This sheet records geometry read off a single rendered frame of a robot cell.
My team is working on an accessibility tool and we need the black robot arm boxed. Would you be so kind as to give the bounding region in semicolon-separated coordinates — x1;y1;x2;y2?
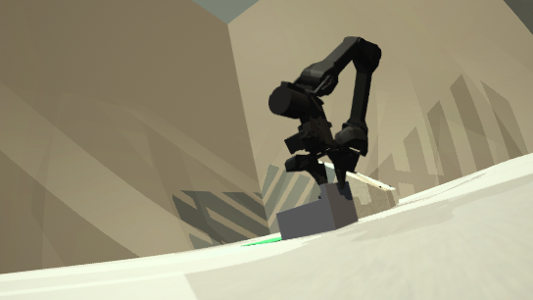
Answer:
268;36;382;174

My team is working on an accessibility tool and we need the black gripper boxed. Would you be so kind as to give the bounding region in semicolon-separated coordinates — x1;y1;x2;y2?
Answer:
284;115;367;189

